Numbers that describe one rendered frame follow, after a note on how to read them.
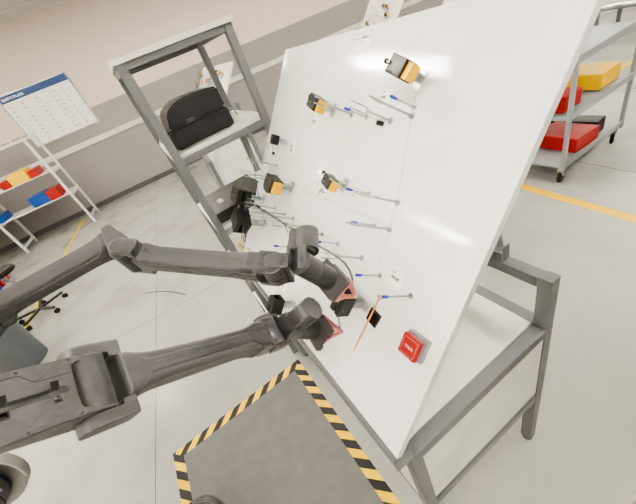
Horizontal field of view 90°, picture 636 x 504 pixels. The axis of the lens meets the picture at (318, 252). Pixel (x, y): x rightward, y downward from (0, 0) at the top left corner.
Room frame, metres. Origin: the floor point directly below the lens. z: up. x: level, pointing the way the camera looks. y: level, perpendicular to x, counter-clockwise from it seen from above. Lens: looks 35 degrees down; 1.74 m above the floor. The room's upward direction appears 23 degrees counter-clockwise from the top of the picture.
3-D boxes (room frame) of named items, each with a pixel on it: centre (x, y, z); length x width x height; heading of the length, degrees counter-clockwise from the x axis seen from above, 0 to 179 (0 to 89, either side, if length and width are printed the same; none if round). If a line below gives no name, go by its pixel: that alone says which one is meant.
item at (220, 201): (1.76, 0.33, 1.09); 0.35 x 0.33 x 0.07; 19
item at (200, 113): (1.72, 0.31, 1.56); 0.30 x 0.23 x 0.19; 110
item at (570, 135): (2.43, -2.49, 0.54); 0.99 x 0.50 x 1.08; 108
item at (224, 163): (4.34, 0.53, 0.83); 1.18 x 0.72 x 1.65; 13
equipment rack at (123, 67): (1.84, 0.29, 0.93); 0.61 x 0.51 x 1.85; 19
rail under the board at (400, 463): (0.89, 0.19, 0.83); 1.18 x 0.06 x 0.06; 19
